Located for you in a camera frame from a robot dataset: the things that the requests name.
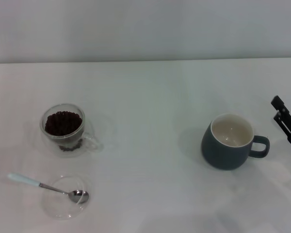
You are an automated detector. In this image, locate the dark teal ceramic mug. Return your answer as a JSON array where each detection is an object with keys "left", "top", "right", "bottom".
[{"left": 200, "top": 113, "right": 271, "bottom": 171}]

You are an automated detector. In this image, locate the blue-handled metal spoon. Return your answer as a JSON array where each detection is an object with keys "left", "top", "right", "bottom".
[{"left": 7, "top": 172, "right": 90, "bottom": 204}]

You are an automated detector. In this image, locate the clear double-wall glass cup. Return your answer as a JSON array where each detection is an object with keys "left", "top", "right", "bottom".
[{"left": 39, "top": 103, "right": 101, "bottom": 158}]

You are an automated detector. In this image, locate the clear glass saucer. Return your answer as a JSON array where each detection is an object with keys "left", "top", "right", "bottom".
[{"left": 42, "top": 175, "right": 92, "bottom": 221}]

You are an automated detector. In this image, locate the coffee beans heap in glass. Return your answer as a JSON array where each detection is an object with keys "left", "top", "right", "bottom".
[{"left": 45, "top": 111, "right": 83, "bottom": 152}]

